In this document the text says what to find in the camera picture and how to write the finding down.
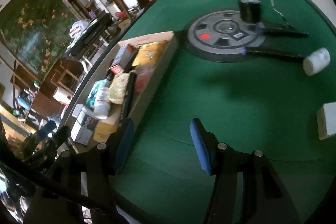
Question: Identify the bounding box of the white square charger block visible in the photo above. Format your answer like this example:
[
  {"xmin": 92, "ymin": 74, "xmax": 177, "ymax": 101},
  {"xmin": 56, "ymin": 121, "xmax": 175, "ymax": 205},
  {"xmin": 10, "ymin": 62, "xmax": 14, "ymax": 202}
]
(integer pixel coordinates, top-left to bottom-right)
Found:
[{"xmin": 317, "ymin": 102, "xmax": 336, "ymax": 140}]

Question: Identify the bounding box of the black pen purple band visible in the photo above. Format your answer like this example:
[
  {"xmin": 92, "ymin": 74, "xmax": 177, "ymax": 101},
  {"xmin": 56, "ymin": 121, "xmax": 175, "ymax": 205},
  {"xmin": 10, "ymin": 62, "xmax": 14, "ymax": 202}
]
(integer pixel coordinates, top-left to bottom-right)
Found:
[{"xmin": 243, "ymin": 47, "xmax": 306, "ymax": 63}]

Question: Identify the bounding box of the clear red-label bottle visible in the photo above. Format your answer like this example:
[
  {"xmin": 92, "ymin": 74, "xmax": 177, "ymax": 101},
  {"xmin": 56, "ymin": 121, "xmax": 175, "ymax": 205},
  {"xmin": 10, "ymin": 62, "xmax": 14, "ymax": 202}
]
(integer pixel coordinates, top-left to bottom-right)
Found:
[{"xmin": 134, "ymin": 65, "xmax": 155, "ymax": 94}]

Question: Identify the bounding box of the white pill bottle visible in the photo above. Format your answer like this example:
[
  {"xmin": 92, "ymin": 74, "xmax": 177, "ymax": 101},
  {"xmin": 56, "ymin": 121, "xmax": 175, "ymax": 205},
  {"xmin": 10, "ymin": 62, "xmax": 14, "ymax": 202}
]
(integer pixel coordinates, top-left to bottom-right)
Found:
[{"xmin": 302, "ymin": 48, "xmax": 331, "ymax": 76}]

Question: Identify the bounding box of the flat cardboard tray box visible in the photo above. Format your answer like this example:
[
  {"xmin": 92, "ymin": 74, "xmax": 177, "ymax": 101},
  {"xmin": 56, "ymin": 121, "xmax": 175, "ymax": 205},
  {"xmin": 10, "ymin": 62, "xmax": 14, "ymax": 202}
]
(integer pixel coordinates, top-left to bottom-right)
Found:
[{"xmin": 66, "ymin": 31, "xmax": 178, "ymax": 153}]

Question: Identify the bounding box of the yellow foil packet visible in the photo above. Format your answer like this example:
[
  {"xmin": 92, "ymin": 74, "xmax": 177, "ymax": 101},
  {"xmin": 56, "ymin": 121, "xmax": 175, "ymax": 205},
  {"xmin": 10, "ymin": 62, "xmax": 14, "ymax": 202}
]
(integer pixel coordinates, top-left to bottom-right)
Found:
[{"xmin": 132, "ymin": 41, "xmax": 167, "ymax": 67}]

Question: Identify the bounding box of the white red plastic bag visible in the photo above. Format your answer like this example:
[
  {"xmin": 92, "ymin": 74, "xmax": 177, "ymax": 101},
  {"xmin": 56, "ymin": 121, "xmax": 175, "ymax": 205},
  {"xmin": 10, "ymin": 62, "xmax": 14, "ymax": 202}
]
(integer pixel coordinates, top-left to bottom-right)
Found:
[{"xmin": 69, "ymin": 19, "xmax": 91, "ymax": 39}]

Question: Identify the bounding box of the white black small box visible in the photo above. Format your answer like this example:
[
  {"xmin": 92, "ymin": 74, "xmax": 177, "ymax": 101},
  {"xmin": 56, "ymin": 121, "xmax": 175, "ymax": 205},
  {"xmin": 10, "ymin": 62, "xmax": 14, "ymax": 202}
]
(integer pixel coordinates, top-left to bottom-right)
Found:
[{"xmin": 71, "ymin": 108, "xmax": 99, "ymax": 145}]

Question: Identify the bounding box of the teal cartoon tissue pack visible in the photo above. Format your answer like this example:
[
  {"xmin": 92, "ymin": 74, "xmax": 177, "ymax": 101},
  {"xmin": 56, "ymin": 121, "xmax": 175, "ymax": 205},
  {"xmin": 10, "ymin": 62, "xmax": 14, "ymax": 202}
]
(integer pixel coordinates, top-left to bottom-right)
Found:
[{"xmin": 85, "ymin": 79, "xmax": 108, "ymax": 109}]

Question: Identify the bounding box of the grey round weight plate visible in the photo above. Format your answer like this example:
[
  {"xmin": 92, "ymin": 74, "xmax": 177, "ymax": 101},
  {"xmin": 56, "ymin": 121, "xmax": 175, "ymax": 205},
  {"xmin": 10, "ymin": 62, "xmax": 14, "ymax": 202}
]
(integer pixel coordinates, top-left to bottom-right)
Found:
[{"xmin": 183, "ymin": 10, "xmax": 266, "ymax": 63}]

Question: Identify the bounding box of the silver red-ended carton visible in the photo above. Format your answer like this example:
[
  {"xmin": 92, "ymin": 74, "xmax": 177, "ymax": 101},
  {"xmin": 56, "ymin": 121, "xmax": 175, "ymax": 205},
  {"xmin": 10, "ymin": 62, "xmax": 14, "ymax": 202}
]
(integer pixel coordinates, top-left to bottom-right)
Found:
[{"xmin": 109, "ymin": 44, "xmax": 138, "ymax": 75}]

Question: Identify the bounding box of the black cylindrical motor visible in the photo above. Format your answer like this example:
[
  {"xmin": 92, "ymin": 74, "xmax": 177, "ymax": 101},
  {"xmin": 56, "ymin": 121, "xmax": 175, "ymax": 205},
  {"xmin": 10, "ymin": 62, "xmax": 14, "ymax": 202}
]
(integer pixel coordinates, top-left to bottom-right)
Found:
[{"xmin": 237, "ymin": 0, "xmax": 261, "ymax": 24}]

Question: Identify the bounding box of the black pen blue band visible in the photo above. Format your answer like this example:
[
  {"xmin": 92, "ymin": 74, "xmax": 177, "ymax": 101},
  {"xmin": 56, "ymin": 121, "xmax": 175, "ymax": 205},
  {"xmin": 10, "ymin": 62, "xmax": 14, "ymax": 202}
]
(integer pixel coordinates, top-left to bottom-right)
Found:
[{"xmin": 257, "ymin": 28, "xmax": 309, "ymax": 38}]

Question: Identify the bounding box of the flower landscape painting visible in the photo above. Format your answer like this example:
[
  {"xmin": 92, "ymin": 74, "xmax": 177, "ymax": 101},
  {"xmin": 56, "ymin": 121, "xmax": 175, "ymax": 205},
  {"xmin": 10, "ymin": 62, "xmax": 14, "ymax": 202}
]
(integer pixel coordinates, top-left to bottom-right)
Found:
[{"xmin": 1, "ymin": 0, "xmax": 78, "ymax": 80}]

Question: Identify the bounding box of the white cable with plug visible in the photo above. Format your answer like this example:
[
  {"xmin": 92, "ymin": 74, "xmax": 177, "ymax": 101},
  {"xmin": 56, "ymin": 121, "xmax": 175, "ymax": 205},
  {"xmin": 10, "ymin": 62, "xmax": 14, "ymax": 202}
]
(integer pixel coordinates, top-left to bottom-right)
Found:
[{"xmin": 261, "ymin": 0, "xmax": 296, "ymax": 29}]

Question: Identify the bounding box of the black folding table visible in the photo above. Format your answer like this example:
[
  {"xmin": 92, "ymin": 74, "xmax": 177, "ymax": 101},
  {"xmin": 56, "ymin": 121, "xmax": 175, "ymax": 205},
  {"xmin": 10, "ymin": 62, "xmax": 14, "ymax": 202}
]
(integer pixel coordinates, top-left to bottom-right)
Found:
[{"xmin": 62, "ymin": 14, "xmax": 113, "ymax": 61}]

